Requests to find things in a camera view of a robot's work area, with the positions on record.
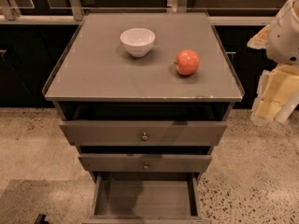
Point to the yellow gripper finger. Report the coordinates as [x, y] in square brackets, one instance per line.
[275, 89]
[259, 41]

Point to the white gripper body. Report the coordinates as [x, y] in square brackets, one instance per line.
[284, 40]

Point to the red apple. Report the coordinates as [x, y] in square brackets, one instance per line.
[187, 62]

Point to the grey drawer cabinet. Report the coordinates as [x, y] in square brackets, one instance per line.
[97, 79]

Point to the brass top drawer knob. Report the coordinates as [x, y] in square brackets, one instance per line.
[144, 137]

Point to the brass drawer knob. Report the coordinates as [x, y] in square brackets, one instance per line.
[144, 137]
[145, 166]

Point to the brass middle drawer knob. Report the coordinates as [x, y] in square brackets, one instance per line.
[145, 166]

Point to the bottom grey open drawer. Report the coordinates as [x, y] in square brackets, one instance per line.
[146, 198]

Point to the middle grey drawer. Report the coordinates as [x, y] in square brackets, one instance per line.
[159, 163]

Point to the top grey drawer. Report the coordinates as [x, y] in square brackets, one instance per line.
[128, 133]

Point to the white pipe leg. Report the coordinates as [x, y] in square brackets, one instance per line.
[287, 109]

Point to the white ceramic bowl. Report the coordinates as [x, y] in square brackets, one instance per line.
[138, 41]

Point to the black object on floor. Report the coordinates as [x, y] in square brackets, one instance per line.
[41, 219]

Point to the metal window frame rail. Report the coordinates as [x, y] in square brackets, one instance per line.
[11, 13]

